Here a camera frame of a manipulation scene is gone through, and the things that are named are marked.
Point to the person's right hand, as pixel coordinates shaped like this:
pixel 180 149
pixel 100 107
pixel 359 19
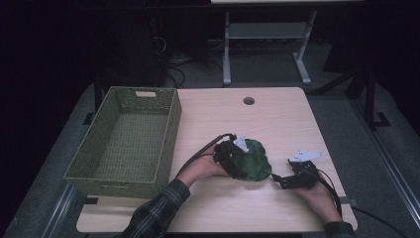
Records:
pixel 323 201

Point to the person's left hand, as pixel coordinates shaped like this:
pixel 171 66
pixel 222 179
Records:
pixel 203 168

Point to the black metal stand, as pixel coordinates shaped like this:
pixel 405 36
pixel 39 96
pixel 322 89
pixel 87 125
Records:
pixel 370 99

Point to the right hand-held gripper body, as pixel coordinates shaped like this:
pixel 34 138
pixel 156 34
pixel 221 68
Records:
pixel 305 175

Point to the grey tape strip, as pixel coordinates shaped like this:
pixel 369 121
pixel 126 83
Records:
pixel 349 200

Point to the green woven basket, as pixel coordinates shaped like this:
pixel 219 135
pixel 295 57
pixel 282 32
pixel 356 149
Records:
pixel 125 139

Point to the grey metal stand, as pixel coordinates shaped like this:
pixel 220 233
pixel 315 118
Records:
pixel 267 30

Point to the green sock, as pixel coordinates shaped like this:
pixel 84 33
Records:
pixel 257 163

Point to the black tape strip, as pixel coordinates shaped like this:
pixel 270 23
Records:
pixel 91 201

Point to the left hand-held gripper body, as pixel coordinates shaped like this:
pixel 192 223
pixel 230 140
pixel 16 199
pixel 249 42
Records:
pixel 226 153

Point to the black metal post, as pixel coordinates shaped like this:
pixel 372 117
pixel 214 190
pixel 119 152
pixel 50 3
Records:
pixel 97 94

